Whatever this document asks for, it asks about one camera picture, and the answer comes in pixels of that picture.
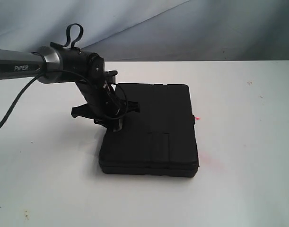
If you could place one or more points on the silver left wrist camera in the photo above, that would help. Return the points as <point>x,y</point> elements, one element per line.
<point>110,76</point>

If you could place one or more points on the black plastic carrying case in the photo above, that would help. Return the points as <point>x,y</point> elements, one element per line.
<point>157,140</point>

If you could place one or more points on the white backdrop cloth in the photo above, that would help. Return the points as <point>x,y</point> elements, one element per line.
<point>153,30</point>

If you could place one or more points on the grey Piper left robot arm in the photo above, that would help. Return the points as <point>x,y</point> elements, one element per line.
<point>58,63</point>

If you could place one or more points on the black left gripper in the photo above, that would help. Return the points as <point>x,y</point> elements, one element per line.
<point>106,105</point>

